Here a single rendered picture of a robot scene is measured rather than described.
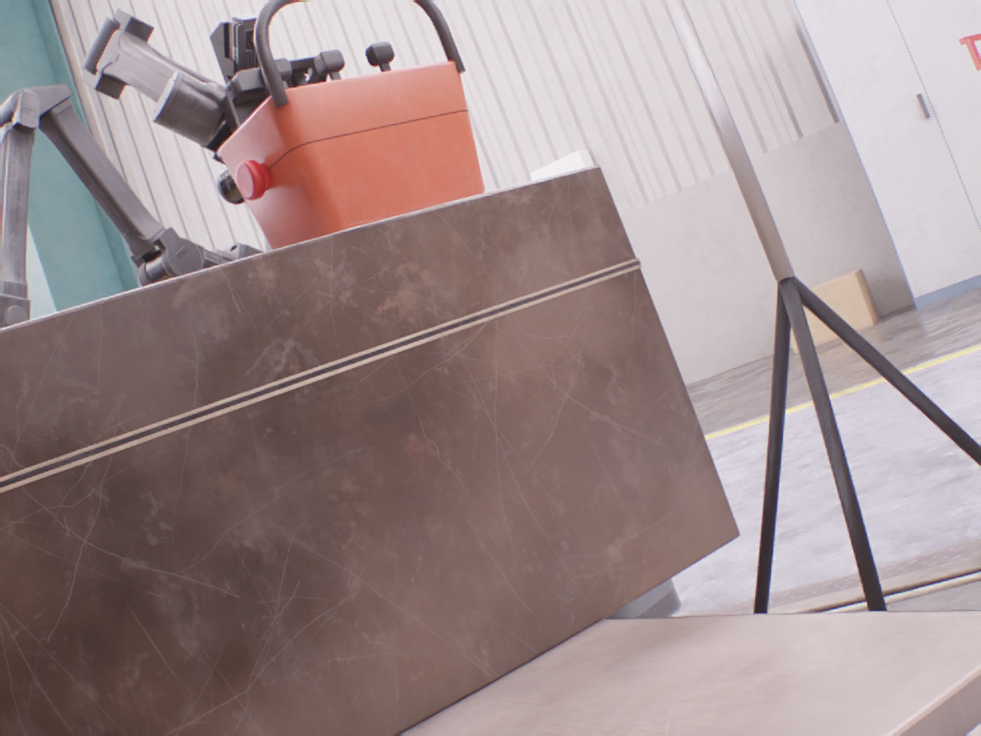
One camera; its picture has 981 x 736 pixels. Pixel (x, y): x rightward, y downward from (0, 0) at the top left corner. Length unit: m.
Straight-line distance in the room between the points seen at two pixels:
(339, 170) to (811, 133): 6.44
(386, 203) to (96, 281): 9.47
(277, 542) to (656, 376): 0.40
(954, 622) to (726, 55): 6.88
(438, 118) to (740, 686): 0.55
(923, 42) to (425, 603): 5.93
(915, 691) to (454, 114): 0.64
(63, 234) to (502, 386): 9.51
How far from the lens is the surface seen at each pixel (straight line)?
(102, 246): 10.59
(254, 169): 0.96
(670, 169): 7.60
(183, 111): 1.16
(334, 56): 1.04
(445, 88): 1.03
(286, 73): 1.01
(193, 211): 10.00
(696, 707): 0.70
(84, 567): 0.80
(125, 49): 1.52
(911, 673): 0.64
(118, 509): 0.81
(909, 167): 6.61
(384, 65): 1.07
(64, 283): 10.18
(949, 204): 6.59
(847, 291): 6.78
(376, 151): 0.97
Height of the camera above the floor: 0.54
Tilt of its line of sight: 1 degrees up
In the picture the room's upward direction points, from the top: 21 degrees counter-clockwise
